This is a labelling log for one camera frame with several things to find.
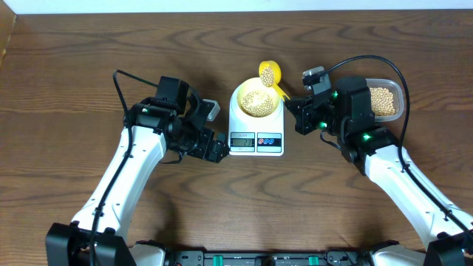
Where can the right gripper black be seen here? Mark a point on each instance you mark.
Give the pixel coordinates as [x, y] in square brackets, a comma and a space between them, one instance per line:
[303, 126]

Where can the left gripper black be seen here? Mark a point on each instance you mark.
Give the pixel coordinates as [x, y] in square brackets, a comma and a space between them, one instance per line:
[202, 150]

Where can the yellow measuring scoop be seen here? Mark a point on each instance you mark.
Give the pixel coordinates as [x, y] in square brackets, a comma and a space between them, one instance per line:
[270, 75]

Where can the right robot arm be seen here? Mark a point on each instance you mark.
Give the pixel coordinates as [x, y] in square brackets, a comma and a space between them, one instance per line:
[344, 111]

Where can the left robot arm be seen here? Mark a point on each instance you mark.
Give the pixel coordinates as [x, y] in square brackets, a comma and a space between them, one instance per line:
[172, 120]

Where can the white digital kitchen scale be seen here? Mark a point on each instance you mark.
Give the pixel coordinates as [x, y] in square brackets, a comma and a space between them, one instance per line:
[255, 136]

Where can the soybeans in bowl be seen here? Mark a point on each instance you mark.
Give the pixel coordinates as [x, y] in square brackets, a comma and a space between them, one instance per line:
[258, 104]

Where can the yellow bowl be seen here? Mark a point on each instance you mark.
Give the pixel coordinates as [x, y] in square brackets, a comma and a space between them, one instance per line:
[255, 84]

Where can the soybeans in container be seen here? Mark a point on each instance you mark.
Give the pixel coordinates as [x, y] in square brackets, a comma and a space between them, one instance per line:
[382, 101]

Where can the clear plastic container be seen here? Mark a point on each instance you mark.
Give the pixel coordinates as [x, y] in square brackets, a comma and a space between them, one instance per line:
[398, 97]

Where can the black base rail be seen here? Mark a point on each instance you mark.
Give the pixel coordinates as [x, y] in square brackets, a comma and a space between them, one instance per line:
[202, 258]

